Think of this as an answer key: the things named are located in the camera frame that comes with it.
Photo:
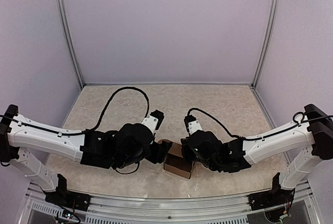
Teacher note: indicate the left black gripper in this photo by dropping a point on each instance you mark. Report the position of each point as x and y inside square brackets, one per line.
[160, 152]

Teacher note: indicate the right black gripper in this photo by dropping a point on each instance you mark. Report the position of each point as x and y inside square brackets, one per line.
[187, 156]

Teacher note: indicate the brown cardboard box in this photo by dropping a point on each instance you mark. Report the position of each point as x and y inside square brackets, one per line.
[174, 161]

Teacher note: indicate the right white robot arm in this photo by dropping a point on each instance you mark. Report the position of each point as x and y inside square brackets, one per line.
[310, 130]

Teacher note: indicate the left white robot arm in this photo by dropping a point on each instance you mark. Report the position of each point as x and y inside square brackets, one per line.
[115, 149]

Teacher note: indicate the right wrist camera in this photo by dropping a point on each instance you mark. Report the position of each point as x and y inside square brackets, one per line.
[192, 124]

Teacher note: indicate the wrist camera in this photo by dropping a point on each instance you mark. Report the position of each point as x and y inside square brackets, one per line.
[192, 124]
[153, 120]

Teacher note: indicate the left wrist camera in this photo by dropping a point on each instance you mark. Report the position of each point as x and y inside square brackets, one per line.
[153, 120]

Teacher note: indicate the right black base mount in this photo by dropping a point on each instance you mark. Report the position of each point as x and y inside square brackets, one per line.
[273, 197]

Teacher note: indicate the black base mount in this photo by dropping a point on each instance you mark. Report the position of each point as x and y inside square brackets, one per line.
[273, 197]
[61, 196]

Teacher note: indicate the back aluminium floor rail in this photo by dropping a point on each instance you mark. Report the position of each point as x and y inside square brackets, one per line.
[167, 83]

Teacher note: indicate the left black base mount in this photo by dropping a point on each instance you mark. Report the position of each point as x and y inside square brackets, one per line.
[61, 196]

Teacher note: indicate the front aluminium frame rail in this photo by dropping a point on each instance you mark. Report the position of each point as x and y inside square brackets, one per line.
[216, 209]

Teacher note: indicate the right aluminium corner post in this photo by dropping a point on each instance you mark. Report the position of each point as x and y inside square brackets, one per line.
[266, 43]

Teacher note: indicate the aluminium corner post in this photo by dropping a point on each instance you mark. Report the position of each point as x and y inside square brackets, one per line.
[69, 43]
[266, 43]

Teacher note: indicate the left aluminium corner post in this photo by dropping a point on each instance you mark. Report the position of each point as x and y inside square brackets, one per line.
[69, 43]

